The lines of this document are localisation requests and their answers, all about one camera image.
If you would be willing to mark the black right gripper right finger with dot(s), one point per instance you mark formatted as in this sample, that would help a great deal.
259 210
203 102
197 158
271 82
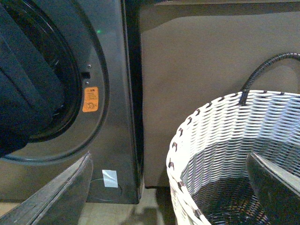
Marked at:
277 190

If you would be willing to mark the grey front-load washing machine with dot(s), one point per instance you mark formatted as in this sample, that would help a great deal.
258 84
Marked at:
85 42

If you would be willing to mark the white tape label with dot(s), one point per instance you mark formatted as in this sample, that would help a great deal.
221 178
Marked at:
110 178

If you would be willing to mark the orange warning sticker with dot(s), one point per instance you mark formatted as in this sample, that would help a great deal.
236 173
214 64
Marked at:
91 99

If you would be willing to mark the brown cabinet panel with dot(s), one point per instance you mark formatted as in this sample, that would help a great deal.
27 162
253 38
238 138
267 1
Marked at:
193 54

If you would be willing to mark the dark blue garment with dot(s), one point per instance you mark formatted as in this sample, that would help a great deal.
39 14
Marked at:
30 92

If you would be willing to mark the white woven laundry basket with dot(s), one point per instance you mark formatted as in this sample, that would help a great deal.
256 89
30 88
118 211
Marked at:
206 161

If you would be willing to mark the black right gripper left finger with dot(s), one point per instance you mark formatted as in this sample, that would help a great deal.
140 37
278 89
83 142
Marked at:
59 202

